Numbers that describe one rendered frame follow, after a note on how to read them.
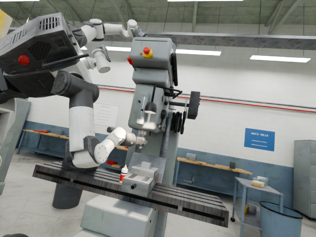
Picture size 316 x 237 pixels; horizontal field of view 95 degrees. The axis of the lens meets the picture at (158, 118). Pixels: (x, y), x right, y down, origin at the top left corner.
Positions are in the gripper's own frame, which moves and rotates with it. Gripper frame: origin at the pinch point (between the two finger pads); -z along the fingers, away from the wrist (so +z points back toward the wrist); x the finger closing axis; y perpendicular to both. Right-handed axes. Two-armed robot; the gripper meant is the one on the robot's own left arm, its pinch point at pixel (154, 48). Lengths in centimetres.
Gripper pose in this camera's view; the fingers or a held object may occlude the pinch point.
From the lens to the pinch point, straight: 125.8
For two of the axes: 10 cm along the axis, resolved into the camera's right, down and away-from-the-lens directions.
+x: 0.7, -1.5, -9.9
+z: -7.6, -6.4, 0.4
